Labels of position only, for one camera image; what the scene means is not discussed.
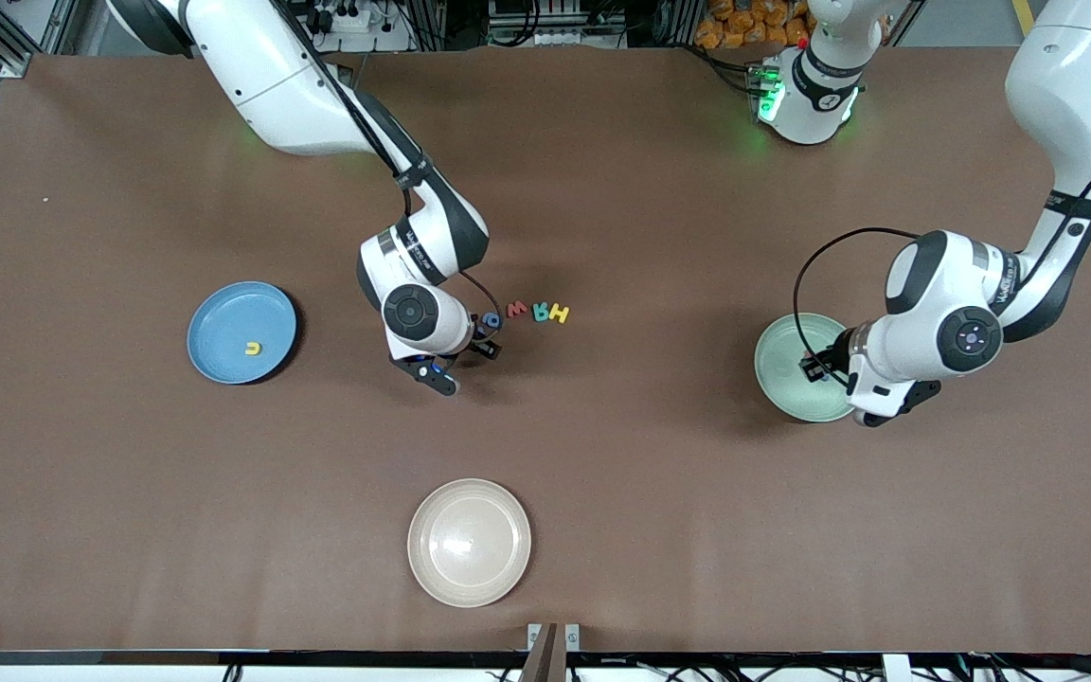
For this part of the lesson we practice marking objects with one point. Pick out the blue foam letter a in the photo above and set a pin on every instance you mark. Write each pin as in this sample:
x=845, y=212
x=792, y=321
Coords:
x=491, y=321

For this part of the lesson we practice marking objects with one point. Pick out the pink foam letter w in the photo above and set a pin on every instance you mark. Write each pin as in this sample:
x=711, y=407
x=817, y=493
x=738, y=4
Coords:
x=516, y=309

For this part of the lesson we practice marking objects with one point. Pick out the teal foam letter R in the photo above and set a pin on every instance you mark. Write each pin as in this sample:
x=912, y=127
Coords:
x=541, y=312

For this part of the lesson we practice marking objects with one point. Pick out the yellow foam letter H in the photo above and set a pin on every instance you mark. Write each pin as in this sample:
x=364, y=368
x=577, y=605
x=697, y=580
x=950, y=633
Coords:
x=561, y=314

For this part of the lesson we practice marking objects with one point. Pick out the yellow foam letter u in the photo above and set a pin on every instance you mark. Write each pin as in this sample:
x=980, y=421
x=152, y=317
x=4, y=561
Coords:
x=253, y=349

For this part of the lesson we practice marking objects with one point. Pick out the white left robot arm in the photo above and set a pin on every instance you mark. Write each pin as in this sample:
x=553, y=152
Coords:
x=1076, y=85

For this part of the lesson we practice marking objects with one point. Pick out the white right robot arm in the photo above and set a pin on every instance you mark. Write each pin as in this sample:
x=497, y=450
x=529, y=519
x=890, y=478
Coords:
x=261, y=66

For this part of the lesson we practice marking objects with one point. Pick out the light green plate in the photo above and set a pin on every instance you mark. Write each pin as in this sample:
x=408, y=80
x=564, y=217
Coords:
x=778, y=379

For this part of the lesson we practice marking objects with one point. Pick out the beige plate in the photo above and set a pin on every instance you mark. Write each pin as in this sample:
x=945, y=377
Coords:
x=469, y=543

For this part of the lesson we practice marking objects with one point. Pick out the blue plate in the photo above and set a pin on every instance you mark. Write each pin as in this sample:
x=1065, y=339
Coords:
x=223, y=327

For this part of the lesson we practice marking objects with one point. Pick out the black equipment rack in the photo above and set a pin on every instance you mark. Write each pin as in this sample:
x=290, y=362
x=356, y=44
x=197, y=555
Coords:
x=555, y=19

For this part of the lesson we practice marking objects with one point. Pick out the white power strip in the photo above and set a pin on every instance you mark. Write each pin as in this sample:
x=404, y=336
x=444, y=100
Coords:
x=347, y=17

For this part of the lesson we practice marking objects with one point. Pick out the orange snack packet pile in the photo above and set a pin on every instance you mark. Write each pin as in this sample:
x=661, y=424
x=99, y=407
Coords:
x=735, y=24

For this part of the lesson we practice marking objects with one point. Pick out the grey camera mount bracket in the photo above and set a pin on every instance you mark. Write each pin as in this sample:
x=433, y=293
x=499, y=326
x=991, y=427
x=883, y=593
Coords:
x=550, y=639

